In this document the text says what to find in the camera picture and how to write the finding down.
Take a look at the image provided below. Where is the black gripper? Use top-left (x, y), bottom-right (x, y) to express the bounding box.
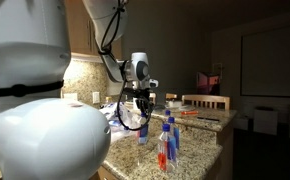
top-left (134, 94), bottom-right (154, 118)

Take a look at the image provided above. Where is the dark round plate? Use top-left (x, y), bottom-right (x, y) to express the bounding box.
top-left (153, 103), bottom-right (168, 113)

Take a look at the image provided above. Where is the clear plastic bag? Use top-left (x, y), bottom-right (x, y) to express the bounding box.
top-left (99, 101), bottom-right (143, 143)

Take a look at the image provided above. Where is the clear glass plate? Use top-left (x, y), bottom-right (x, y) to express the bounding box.
top-left (178, 105), bottom-right (197, 112)

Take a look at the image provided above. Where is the orange marker pen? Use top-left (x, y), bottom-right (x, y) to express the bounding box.
top-left (180, 110), bottom-right (199, 117)

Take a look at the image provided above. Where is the flat black remote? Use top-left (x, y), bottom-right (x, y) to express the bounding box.
top-left (196, 116), bottom-right (221, 122)

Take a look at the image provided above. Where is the white wall outlet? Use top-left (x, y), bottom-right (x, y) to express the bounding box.
top-left (92, 91), bottom-right (101, 104)
top-left (63, 93), bottom-right (79, 101)

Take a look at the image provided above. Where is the reddish standing frame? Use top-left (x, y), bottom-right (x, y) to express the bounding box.
top-left (196, 63), bottom-right (223, 96)

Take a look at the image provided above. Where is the wooden wall cabinet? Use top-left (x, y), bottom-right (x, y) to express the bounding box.
top-left (64, 0), bottom-right (123, 63)

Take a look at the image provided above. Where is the large wall screen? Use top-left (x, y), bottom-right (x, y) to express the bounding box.
top-left (240, 23), bottom-right (290, 98)

